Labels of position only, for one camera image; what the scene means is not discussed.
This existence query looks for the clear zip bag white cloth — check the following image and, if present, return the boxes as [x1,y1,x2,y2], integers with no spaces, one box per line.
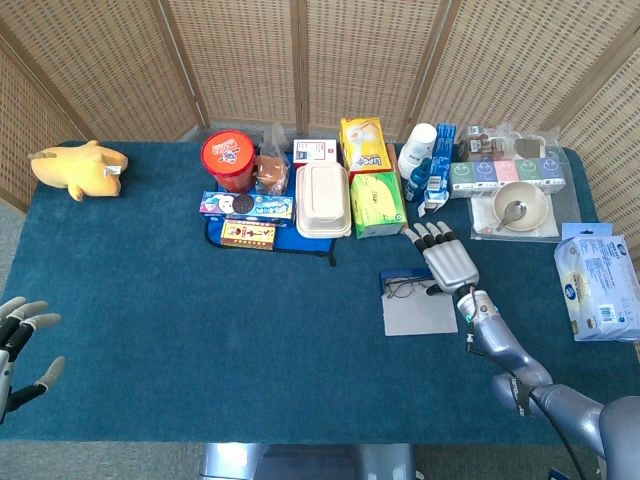
[469,192,584,245]

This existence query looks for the grey spoon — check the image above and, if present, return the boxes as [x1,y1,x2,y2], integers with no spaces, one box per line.
[495,200,528,232]

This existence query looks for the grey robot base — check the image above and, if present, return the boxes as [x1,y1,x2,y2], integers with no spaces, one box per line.
[198,442,421,480]

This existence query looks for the blue cookie box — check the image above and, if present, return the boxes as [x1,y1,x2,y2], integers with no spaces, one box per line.
[199,190,296,226]

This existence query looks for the clear plastic packet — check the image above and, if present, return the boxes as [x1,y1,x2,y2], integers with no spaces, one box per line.
[512,128,564,162]

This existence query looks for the blue glasses case white lining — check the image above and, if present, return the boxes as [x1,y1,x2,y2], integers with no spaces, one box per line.
[378,268,459,337]

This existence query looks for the row of small boxes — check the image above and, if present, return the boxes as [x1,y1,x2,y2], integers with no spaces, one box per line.
[448,157,567,200]

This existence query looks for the red snack tub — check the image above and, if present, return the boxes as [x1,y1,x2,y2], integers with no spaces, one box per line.
[200,130,257,194]

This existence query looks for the yellow tea box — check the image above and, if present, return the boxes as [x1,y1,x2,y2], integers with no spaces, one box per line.
[340,117,393,176]

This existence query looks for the blue white open carton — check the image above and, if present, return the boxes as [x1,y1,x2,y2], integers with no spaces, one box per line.
[417,123,458,219]

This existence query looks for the small white red box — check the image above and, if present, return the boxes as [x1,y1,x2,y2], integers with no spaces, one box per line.
[292,138,338,167]

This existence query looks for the blue spray bottle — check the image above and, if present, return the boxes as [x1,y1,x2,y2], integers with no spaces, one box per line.
[403,157,432,203]

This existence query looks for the white bottle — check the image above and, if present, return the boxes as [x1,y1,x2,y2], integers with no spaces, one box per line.
[397,122,438,180]

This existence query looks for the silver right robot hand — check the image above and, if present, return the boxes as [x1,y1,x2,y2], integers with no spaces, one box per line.
[403,221,480,296]

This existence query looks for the small yellow red box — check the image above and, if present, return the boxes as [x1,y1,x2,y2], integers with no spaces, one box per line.
[219,219,278,251]

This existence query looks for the beige bowl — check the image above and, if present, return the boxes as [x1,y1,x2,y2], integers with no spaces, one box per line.
[493,181,550,233]

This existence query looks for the clear bag brown snacks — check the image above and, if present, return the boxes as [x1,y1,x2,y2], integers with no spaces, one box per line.
[457,124,516,162]

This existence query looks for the beige lidded lunch box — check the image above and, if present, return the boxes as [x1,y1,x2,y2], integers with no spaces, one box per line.
[295,161,353,240]

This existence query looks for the woven wicker folding screen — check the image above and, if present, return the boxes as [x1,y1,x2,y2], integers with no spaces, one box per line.
[0,0,640,261]

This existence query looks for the blue flat tray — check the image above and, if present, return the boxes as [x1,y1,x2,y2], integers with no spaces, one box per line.
[205,179,338,268]

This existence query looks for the thin wire eyeglasses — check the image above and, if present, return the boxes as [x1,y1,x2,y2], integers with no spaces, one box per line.
[387,279,436,297]

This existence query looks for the blue carpet table cover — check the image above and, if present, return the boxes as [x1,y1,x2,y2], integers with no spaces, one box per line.
[0,139,640,446]

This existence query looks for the green tissue pack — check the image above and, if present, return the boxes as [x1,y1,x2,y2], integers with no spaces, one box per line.
[349,171,410,240]

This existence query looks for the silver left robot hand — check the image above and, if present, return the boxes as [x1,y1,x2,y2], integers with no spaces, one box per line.
[0,296,67,424]

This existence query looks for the large blue white wipes pack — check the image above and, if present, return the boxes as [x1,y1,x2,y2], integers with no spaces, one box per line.
[553,222,640,343]

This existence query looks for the clear bag of pastries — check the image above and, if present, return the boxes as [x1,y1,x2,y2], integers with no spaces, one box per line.
[253,122,292,197]

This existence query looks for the yellow plush toy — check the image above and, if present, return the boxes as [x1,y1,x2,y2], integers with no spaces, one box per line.
[28,140,130,202]

